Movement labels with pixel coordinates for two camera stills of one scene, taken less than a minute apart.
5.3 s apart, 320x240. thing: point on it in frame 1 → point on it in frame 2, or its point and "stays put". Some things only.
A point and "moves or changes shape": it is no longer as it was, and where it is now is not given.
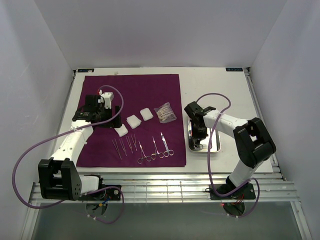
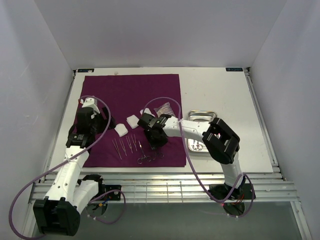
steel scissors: [169, 152] moves or changes shape
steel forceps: [160, 154] stays put
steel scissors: [196, 146] stays put
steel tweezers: [134, 143] stays put
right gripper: [198, 136] → [155, 139]
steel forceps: [148, 158] stays put
